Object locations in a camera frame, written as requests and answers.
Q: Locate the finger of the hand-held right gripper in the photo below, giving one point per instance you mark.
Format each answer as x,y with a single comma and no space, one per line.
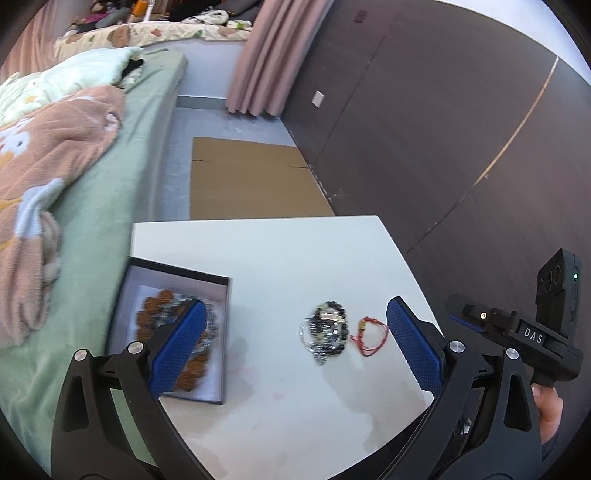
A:
466,314

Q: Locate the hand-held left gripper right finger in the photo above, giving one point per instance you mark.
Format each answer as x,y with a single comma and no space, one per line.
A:
415,346

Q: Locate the person's right hand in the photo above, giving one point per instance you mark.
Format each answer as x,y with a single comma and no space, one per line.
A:
549,410

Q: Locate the flat cardboard sheet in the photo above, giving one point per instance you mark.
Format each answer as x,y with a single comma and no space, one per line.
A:
254,184

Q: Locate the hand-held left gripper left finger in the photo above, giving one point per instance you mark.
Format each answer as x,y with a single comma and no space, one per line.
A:
180,346

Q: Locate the brown patterned blanket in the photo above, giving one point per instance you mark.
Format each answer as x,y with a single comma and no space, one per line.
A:
55,147

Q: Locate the pink curtain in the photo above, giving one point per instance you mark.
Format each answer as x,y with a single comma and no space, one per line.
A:
272,55

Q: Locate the green bed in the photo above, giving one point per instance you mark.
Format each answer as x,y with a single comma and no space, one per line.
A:
124,184

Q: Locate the white wall socket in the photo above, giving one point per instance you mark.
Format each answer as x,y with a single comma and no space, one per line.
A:
318,98

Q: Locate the black jewelry box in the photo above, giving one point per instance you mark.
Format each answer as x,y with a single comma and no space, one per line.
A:
217,341

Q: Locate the floral cream quilt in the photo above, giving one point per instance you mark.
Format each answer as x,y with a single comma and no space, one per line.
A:
175,32

